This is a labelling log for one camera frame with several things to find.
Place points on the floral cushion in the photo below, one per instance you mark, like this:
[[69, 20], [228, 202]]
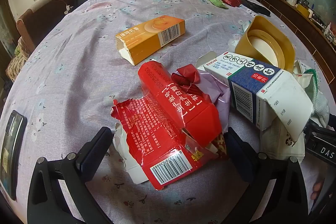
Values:
[[15, 66]]

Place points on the black smartphone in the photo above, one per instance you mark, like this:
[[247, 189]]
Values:
[[13, 150]]

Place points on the red pouch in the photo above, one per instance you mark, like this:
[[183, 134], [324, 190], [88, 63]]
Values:
[[231, 1]]

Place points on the yellow plastic container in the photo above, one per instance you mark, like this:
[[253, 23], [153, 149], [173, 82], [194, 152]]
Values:
[[262, 27]]

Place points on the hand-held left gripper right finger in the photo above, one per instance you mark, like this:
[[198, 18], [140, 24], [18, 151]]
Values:
[[239, 151]]

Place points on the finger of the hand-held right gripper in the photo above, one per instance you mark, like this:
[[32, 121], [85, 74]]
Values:
[[321, 127]]

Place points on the red torn carton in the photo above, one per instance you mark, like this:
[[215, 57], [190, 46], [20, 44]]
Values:
[[168, 121]]

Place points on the brown chair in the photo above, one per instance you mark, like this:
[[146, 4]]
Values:
[[47, 19]]

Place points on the white plastic packet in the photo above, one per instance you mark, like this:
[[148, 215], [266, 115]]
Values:
[[278, 145]]

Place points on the wooden cabinet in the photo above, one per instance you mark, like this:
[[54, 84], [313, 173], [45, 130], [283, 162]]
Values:
[[288, 19]]

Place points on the purple plastic bag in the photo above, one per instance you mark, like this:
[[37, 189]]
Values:
[[215, 92]]

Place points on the white and blue medicine box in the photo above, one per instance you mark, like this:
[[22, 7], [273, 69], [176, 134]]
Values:
[[249, 82]]

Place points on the orange medicine box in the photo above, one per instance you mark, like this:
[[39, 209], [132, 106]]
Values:
[[147, 40]]

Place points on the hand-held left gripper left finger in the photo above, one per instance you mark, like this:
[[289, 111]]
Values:
[[95, 153]]

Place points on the black toy gun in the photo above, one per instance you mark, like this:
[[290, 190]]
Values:
[[254, 6]]

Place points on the yellow tape roll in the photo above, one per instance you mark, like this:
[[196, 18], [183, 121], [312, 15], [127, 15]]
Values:
[[303, 10]]

